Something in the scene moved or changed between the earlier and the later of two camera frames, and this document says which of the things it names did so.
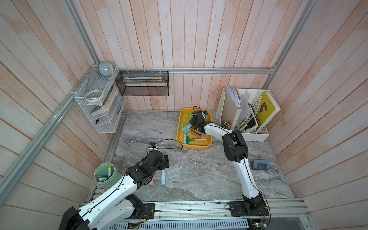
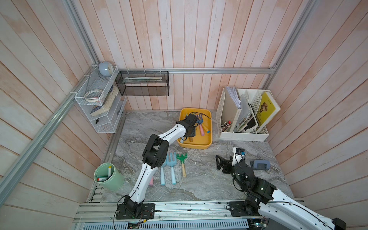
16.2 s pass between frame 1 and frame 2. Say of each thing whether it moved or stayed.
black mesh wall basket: stayed
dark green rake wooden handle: moved
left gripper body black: moved
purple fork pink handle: stayed
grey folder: stayed
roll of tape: stayed
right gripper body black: moved
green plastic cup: stayed
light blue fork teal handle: stayed
